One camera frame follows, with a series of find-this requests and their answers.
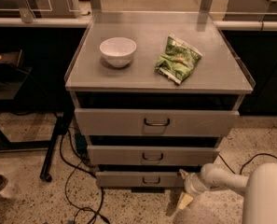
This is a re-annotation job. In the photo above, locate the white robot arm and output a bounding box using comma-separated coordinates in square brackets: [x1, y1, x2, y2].
[177, 163, 277, 224]

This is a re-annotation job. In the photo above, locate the white horizontal rail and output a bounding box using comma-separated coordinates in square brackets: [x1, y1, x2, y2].
[0, 18, 277, 32]

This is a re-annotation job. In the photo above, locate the black table frame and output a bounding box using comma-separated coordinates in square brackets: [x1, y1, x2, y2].
[0, 49, 74, 183]

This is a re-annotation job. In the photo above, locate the green snack bag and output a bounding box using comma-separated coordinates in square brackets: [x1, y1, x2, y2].
[155, 35, 202, 85]

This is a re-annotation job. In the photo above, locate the grey drawer cabinet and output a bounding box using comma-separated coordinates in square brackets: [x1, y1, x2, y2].
[63, 10, 256, 194]

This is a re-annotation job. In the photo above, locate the grey drawer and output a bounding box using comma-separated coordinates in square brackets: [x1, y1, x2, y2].
[88, 146, 219, 166]
[75, 108, 239, 137]
[96, 172, 184, 188]

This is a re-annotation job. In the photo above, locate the black floor cable left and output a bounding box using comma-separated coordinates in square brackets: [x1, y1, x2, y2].
[59, 126, 111, 224]

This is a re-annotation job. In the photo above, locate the white ceramic bowl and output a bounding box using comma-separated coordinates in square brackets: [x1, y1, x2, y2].
[100, 37, 137, 68]

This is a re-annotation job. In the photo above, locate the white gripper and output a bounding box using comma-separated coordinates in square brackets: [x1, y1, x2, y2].
[177, 169, 209, 210]

